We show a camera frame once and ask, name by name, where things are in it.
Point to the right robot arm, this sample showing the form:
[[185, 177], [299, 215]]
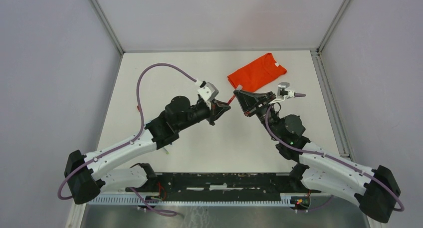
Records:
[[374, 191]]

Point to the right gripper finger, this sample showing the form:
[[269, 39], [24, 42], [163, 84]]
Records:
[[247, 104], [245, 94]]

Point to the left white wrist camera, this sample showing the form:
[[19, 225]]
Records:
[[206, 90]]

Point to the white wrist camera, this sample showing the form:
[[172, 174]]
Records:
[[206, 90], [283, 93]]

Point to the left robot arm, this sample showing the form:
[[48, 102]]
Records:
[[88, 175]]

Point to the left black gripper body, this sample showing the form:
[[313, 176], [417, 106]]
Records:
[[203, 111]]

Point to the white slotted cable duct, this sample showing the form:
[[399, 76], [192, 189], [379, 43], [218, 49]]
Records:
[[134, 200]]

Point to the thin green-tip pen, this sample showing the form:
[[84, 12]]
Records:
[[166, 151]]

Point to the folded orange cloth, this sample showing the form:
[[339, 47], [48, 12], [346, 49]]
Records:
[[257, 74]]

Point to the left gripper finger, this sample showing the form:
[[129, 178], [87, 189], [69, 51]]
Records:
[[218, 111], [220, 104]]

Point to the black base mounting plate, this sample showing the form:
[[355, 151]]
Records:
[[222, 187]]

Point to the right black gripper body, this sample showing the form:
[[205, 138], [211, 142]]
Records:
[[261, 112]]

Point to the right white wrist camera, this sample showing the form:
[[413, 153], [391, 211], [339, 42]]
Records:
[[283, 93]]

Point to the red orange pen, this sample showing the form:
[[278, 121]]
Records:
[[231, 99]]

